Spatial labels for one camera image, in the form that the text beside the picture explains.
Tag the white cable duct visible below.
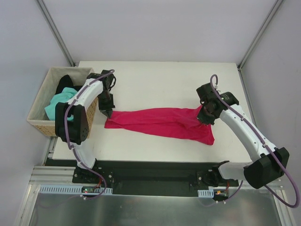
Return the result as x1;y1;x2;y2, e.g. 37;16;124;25
198;189;214;198
40;185;113;195

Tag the pink t shirt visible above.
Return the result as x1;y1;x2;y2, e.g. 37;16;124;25
104;106;214;145

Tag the wicker laundry basket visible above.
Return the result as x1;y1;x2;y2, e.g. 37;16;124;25
27;67;94;137

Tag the right aluminium frame post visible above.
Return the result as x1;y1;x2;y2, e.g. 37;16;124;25
237;0;285;72

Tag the right white cable duct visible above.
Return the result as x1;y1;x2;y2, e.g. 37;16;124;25
198;189;214;198

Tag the teal t shirt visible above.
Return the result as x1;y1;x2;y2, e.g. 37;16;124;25
45;87;77;121

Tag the aluminium frame post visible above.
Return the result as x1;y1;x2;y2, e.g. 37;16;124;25
237;0;285;72
35;0;76;67

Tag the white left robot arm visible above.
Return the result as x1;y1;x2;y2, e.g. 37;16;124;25
55;69;117;183

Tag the black t shirt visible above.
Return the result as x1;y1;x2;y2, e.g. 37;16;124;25
55;75;82;94

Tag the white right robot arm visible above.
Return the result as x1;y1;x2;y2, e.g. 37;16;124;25
196;83;289;189

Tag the left white cable duct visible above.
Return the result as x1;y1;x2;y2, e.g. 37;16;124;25
40;185;113;195

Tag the left aluminium frame post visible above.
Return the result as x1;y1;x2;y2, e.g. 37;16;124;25
35;0;76;67

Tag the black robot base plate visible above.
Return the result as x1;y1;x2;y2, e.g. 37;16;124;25
71;160;245;196

